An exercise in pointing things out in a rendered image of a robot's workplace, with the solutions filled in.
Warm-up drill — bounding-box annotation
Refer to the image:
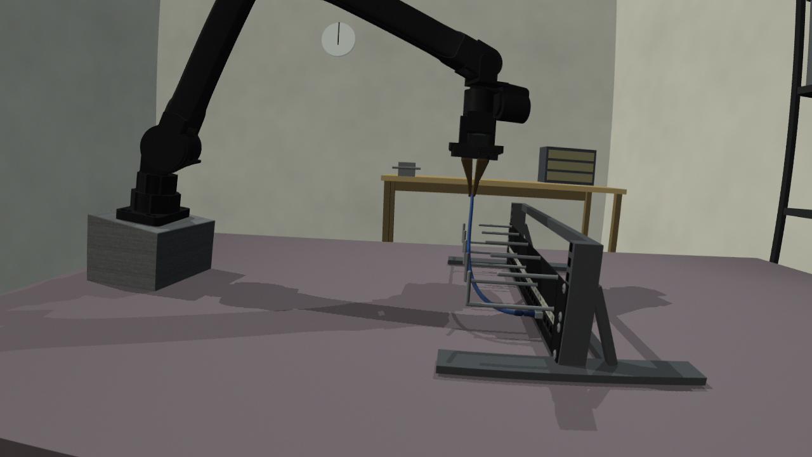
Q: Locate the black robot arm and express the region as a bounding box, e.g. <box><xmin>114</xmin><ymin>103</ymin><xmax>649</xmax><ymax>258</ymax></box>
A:
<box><xmin>116</xmin><ymin>0</ymin><xmax>531</xmax><ymax>227</ymax></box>

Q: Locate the dark grey metal rack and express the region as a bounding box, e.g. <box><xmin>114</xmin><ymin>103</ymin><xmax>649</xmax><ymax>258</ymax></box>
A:
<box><xmin>436</xmin><ymin>202</ymin><xmax>707</xmax><ymax>385</ymax></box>

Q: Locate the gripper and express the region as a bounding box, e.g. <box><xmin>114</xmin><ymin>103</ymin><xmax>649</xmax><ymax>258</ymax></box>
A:
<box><xmin>449</xmin><ymin>142</ymin><xmax>504</xmax><ymax>197</ymax></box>

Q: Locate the thin dark blue cable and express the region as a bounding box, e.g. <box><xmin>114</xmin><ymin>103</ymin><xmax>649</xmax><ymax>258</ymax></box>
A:
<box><xmin>467</xmin><ymin>194</ymin><xmax>523</xmax><ymax>316</ymax></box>

